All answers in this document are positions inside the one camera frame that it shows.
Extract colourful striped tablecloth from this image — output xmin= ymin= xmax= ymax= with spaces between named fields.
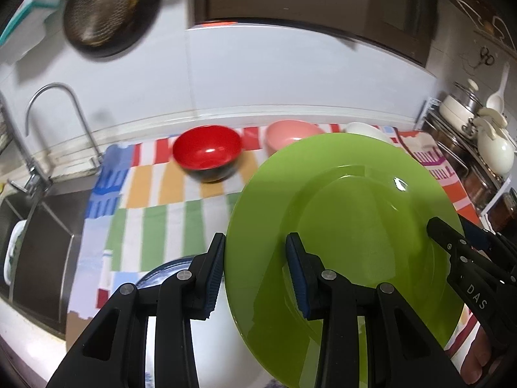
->
xmin=65 ymin=125 xmax=485 ymax=388

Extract brown cardboard sheet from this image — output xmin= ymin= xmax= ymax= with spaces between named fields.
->
xmin=65 ymin=309 xmax=98 ymax=349

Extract white rice spoon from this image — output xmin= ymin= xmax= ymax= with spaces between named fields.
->
xmin=486 ymin=61 xmax=510 ymax=114

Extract black scissors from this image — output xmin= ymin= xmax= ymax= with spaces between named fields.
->
xmin=469 ymin=46 xmax=496 ymax=69

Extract stainless steel sink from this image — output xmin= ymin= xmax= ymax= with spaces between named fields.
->
xmin=0 ymin=188 xmax=95 ymax=332

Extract person's right hand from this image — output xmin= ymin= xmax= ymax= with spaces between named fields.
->
xmin=462 ymin=323 xmax=506 ymax=385

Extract metal countertop rack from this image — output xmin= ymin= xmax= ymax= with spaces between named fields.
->
xmin=420 ymin=99 xmax=517 ymax=227

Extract teal paper towel pack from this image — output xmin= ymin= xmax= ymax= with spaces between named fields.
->
xmin=0 ymin=0 xmax=81 ymax=65

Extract cream kettle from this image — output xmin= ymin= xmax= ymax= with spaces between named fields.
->
xmin=470 ymin=107 xmax=517 ymax=177

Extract pink bowl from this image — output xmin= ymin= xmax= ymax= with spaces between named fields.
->
xmin=264 ymin=119 xmax=326 ymax=158

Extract thin gooseneck faucet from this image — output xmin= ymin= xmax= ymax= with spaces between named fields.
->
xmin=25 ymin=83 xmax=104 ymax=169

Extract white plastic basket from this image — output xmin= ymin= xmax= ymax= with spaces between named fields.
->
xmin=2 ymin=218 xmax=29 ymax=287

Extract dark brown window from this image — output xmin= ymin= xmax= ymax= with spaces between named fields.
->
xmin=193 ymin=0 xmax=439 ymax=68

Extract stainless steel pot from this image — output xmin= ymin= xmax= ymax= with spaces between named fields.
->
xmin=436 ymin=129 xmax=478 ymax=170

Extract wooden cutting boards rack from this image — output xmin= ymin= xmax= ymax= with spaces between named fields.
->
xmin=436 ymin=0 xmax=517 ymax=46

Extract red and black bowl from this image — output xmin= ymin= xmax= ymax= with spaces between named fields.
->
xmin=172 ymin=125 xmax=243 ymax=183

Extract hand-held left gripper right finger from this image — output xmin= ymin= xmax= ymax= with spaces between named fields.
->
xmin=285 ymin=232 xmax=463 ymax=388

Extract chrome pull-down faucet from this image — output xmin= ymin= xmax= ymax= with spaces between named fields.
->
xmin=0 ymin=89 xmax=53 ymax=195

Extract white bowl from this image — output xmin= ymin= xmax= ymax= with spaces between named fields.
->
xmin=343 ymin=122 xmax=395 ymax=145

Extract cream pot with steel lid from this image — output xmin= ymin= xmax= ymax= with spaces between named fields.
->
xmin=439 ymin=80 xmax=485 ymax=124

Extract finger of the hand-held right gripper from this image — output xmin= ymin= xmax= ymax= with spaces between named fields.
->
xmin=460 ymin=218 xmax=517 ymax=277
xmin=427 ymin=217 xmax=471 ymax=259

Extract brown glass jar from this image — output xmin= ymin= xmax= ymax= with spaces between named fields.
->
xmin=497 ymin=192 xmax=517 ymax=233

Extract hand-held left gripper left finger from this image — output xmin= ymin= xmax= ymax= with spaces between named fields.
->
xmin=47 ymin=232 xmax=227 ymax=388

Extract black frying pan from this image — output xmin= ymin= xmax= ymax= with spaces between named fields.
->
xmin=62 ymin=0 xmax=162 ymax=58

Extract green plate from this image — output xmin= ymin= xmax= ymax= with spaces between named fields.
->
xmin=223 ymin=132 xmax=467 ymax=388

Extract large blue-rimmed white plate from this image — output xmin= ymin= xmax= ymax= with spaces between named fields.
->
xmin=133 ymin=255 xmax=283 ymax=388

